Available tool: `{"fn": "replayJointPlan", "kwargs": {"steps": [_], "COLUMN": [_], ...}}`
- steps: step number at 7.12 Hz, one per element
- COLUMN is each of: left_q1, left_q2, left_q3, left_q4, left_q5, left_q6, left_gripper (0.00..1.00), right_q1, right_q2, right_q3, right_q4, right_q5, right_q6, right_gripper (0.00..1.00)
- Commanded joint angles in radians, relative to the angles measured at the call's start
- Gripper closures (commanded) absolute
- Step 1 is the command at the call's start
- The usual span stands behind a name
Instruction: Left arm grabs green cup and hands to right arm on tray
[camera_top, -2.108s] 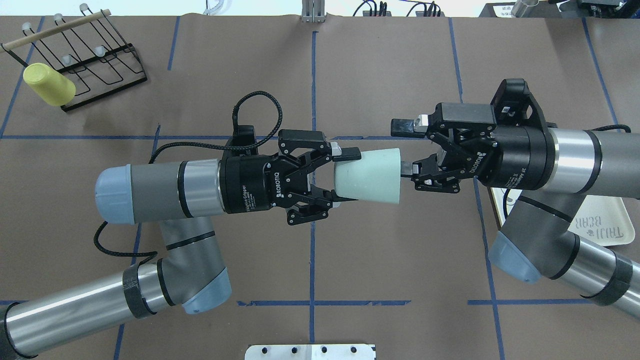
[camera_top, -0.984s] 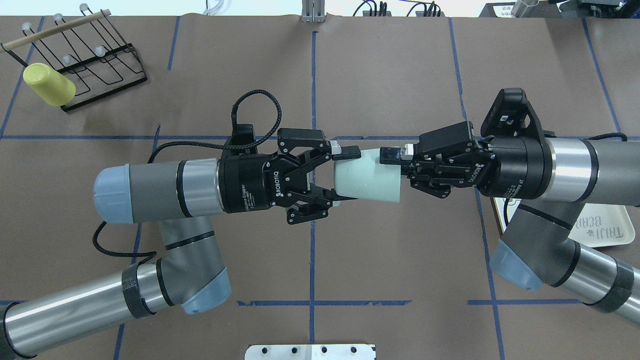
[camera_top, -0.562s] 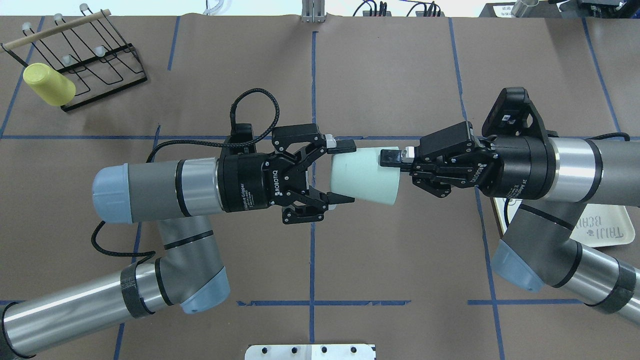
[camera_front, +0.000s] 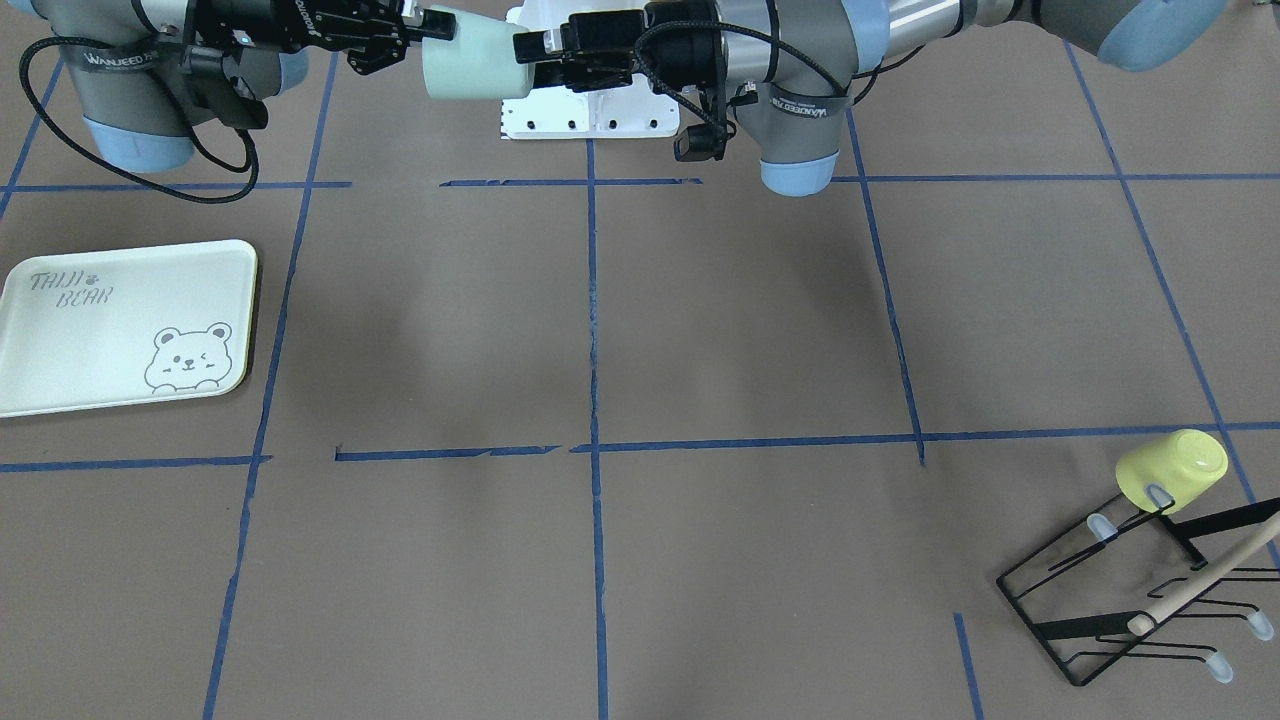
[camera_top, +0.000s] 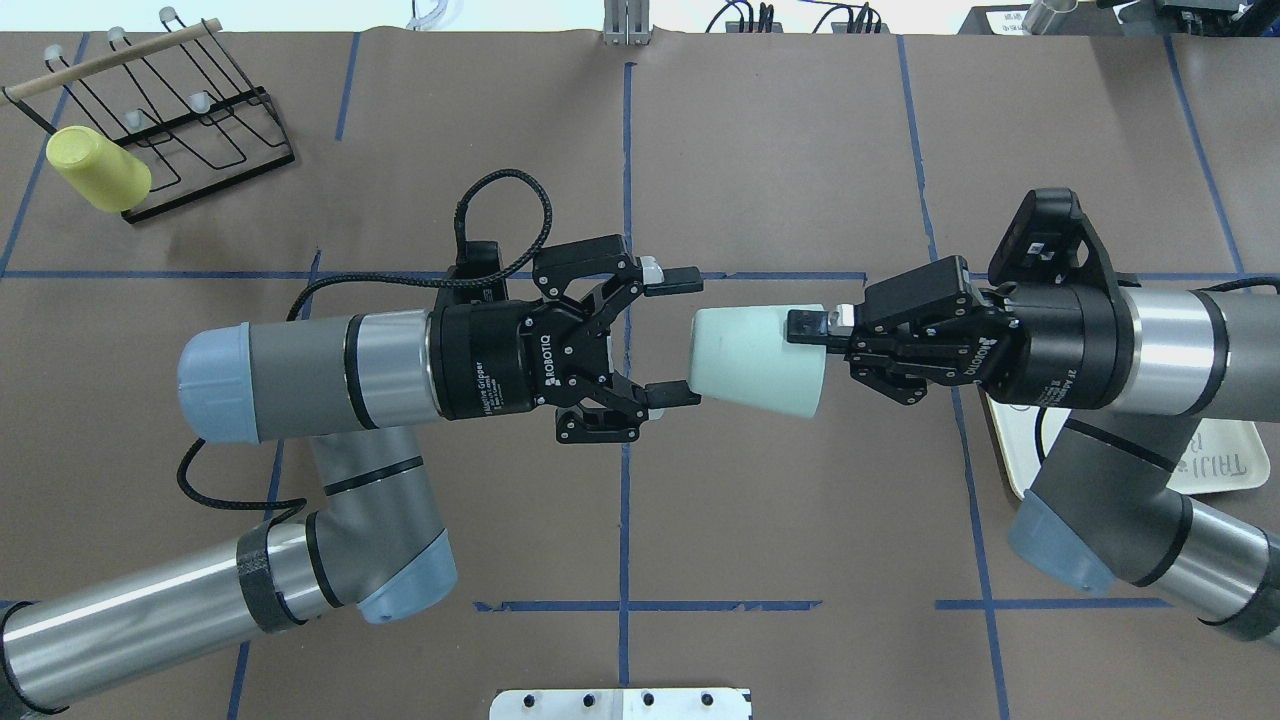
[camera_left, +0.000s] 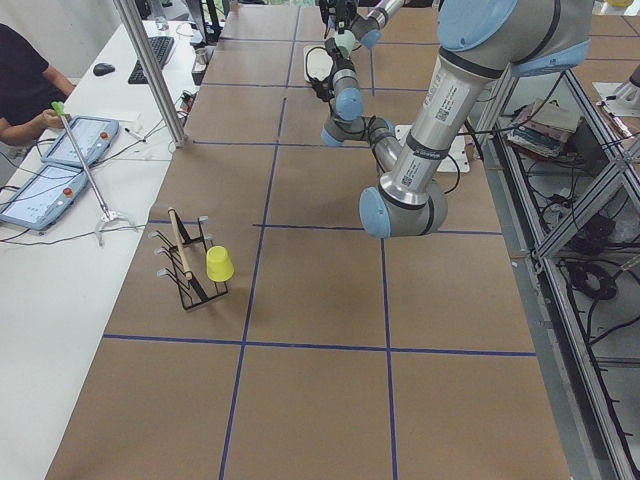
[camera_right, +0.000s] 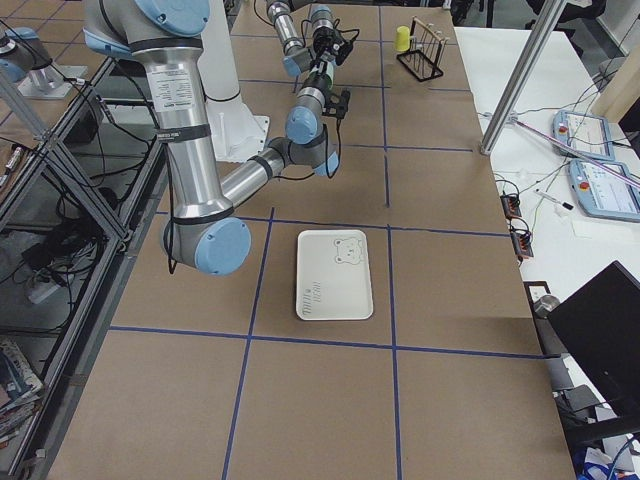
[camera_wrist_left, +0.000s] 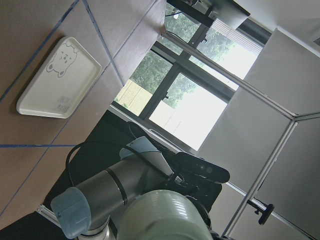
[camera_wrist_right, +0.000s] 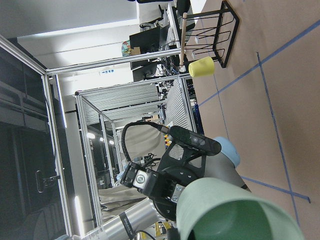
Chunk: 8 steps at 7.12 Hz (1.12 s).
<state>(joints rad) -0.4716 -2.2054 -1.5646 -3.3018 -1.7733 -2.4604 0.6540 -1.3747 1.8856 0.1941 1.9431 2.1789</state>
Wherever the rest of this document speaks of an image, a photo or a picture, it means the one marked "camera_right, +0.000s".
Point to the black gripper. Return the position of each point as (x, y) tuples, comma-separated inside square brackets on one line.
[(316, 80), (325, 36)]

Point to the light green plastic cup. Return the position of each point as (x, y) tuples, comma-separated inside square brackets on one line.
[(326, 71)]

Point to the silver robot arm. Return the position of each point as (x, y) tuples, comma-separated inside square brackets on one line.
[(165, 38), (299, 57)]

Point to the yellow plastic cup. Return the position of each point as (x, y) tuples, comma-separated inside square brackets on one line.
[(402, 39)]

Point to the white bear serving tray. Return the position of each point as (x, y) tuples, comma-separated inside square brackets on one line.
[(333, 280)]

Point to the upper orange connector box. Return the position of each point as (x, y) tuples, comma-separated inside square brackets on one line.
[(511, 205)]

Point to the orange connector box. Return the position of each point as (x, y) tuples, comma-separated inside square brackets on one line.
[(511, 205), (522, 244)]

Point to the lower orange connector box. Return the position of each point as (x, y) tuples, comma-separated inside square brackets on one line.
[(522, 244)]

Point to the black marker pen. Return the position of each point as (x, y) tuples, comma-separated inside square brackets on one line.
[(554, 200)]

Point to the upper teach pendant tablet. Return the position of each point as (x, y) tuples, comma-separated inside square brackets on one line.
[(586, 133)]

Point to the teach pendant tablet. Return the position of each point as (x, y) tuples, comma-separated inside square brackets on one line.
[(586, 133), (603, 195)]

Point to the lower teach pendant tablet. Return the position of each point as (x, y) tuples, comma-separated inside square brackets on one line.
[(603, 195)]

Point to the black laptop computer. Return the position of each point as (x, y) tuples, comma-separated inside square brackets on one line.
[(599, 326)]

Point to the stack of magazines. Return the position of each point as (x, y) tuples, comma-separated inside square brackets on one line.
[(21, 388)]

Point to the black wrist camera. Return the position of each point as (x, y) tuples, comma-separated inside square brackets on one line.
[(336, 105), (342, 52)]

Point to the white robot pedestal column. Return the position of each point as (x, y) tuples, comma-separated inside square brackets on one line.
[(236, 132)]

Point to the black wire cup rack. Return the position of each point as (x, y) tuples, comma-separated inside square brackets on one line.
[(424, 53)]

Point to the aluminium frame post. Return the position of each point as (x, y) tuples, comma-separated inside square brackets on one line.
[(537, 39)]

